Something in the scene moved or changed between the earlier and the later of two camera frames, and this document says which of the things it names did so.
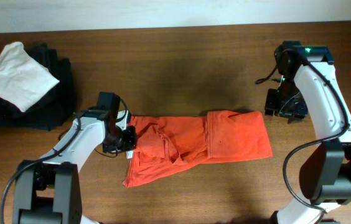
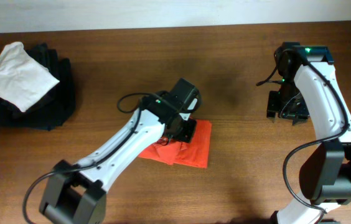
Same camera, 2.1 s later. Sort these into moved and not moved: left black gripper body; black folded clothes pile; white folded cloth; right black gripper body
Moved: left black gripper body
Not moved: right black gripper body; white folded cloth; black folded clothes pile
